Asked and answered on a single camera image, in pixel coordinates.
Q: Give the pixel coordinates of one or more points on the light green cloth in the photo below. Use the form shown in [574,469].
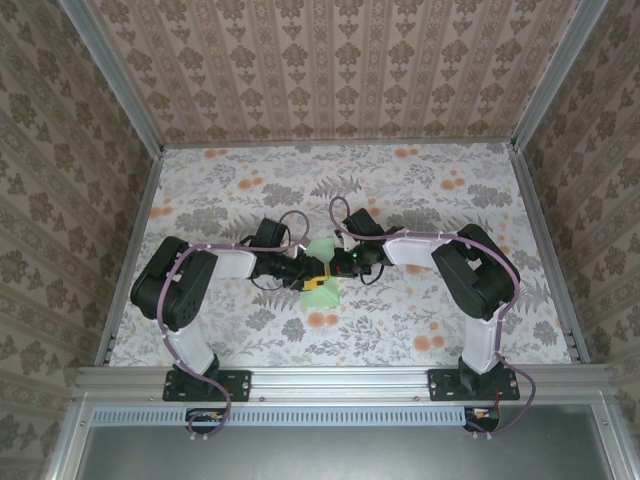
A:
[320,297]

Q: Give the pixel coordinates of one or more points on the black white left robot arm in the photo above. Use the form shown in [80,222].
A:
[170,285]

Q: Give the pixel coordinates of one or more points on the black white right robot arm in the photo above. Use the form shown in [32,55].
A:
[475,280]

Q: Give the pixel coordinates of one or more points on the floral table mat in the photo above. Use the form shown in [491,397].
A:
[350,340]

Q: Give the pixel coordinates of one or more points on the black controller board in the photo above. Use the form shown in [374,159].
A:
[202,417]
[482,417]

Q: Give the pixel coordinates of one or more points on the grey metal panel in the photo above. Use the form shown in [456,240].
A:
[325,455]

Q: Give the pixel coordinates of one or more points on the aluminium front rail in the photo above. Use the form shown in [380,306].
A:
[340,385]

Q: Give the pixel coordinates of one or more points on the aluminium back rail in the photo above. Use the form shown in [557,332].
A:
[340,144]

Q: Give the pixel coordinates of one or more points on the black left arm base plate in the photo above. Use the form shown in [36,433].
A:
[240,385]

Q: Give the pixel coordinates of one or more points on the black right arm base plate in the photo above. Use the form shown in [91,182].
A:
[440,385]

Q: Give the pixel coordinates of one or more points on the aluminium side rail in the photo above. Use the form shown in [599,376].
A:
[533,200]
[145,200]

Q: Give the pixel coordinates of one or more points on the aluminium frame post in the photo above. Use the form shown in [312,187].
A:
[121,80]
[554,80]

